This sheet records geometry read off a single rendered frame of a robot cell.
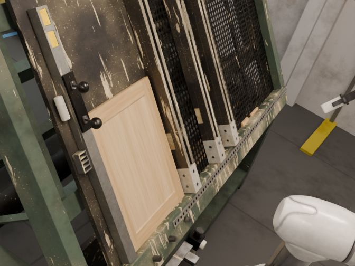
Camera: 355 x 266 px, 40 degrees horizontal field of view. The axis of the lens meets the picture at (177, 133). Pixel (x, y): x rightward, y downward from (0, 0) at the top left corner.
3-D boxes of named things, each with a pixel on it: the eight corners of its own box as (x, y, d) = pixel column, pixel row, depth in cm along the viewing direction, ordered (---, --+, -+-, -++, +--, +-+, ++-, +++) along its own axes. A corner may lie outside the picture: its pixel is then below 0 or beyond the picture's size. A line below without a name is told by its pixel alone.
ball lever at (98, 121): (80, 125, 162) (94, 132, 151) (76, 115, 161) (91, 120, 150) (90, 121, 164) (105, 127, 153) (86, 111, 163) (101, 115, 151)
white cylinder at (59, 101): (51, 98, 156) (59, 121, 159) (57, 97, 155) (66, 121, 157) (57, 95, 159) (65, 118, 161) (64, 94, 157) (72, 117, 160)
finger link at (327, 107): (345, 104, 149) (345, 104, 148) (325, 113, 153) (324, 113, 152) (341, 95, 149) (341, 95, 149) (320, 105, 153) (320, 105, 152)
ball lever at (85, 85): (67, 92, 159) (82, 95, 147) (63, 81, 157) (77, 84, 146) (78, 88, 160) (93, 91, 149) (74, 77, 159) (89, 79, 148)
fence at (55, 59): (121, 263, 181) (130, 264, 179) (26, 10, 150) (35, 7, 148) (128, 255, 185) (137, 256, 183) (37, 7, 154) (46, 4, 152)
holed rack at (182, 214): (174, 228, 203) (175, 228, 203) (171, 222, 202) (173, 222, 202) (286, 90, 333) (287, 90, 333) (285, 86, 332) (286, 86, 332)
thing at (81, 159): (78, 173, 165) (85, 173, 163) (71, 155, 162) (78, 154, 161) (85, 168, 168) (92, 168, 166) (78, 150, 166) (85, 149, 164)
